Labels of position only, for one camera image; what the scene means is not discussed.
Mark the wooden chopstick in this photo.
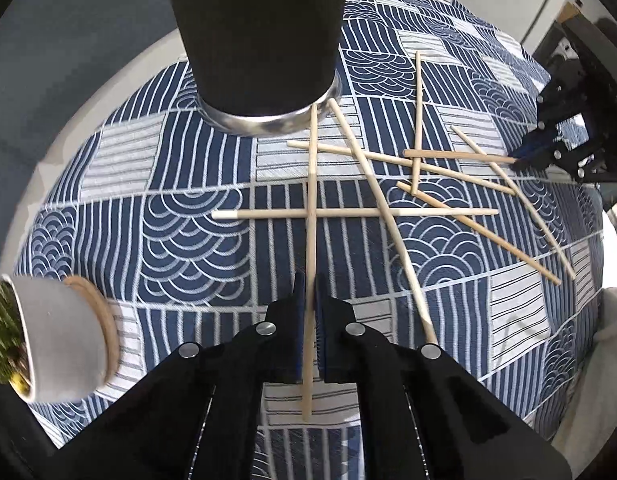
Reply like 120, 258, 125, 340
411, 51, 423, 196
301, 104, 318, 422
415, 191, 563, 286
403, 150, 518, 165
451, 124, 578, 281
211, 208, 499, 221
286, 138, 516, 196
328, 98, 438, 344

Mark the round wooden coaster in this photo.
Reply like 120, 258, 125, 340
63, 275, 121, 387

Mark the blue white patterned tablecloth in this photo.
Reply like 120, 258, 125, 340
12, 0, 603, 479

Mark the small cactus white pot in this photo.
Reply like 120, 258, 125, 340
0, 274, 107, 404

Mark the black cylindrical utensil holder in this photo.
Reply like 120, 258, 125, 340
170, 0, 345, 136

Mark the dark grey backdrop cloth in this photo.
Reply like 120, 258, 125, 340
0, 0, 176, 255

